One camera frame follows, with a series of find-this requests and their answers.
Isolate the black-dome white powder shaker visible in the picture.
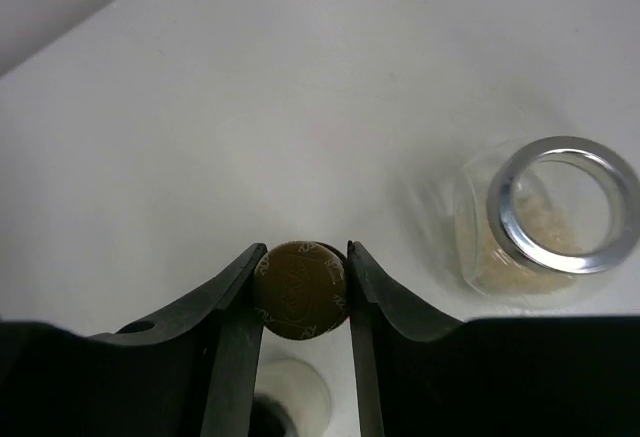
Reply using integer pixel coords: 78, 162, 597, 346
248, 358, 332, 436

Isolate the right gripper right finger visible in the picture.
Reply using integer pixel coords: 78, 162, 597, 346
346, 242, 639, 436

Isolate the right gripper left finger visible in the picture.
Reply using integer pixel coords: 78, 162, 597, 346
1, 244, 266, 436

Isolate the gold-cap brown bottle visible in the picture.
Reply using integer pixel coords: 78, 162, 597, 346
252, 241, 349, 341

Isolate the silver-rim glass jar back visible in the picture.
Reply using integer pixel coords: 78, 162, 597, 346
453, 136, 639, 304

